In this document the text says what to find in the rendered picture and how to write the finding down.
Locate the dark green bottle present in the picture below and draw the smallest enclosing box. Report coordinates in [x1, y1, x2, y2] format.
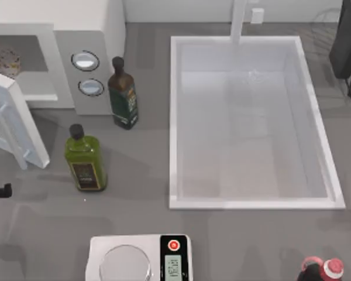
[107, 56, 140, 130]

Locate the white sink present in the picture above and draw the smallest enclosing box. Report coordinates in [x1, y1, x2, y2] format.
[168, 35, 346, 210]

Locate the light green bottle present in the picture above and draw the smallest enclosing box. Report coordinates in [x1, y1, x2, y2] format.
[64, 124, 108, 193]

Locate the round microwave knob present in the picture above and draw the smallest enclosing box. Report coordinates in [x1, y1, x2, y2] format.
[71, 50, 101, 72]
[77, 78, 103, 97]

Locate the white kitchen scale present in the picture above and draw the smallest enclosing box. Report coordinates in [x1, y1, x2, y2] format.
[85, 234, 195, 281]

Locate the pale microwave oven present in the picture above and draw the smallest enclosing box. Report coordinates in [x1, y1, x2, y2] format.
[0, 0, 126, 116]

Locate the tall white tap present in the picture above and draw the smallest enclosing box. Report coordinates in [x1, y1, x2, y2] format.
[229, 0, 247, 45]

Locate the white microwave door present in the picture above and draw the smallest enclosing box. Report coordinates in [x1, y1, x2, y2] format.
[0, 68, 51, 171]

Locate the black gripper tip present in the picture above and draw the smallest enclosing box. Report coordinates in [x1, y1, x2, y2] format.
[0, 183, 13, 200]

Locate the speckled bread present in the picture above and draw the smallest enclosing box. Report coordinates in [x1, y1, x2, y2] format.
[0, 42, 22, 78]

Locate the dark bottle with red cap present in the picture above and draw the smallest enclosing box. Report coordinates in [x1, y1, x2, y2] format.
[297, 256, 345, 281]

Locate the black chair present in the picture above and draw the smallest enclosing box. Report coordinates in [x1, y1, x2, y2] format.
[328, 0, 351, 103]

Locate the white wall socket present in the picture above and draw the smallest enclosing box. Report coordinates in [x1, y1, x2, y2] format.
[250, 8, 264, 25]

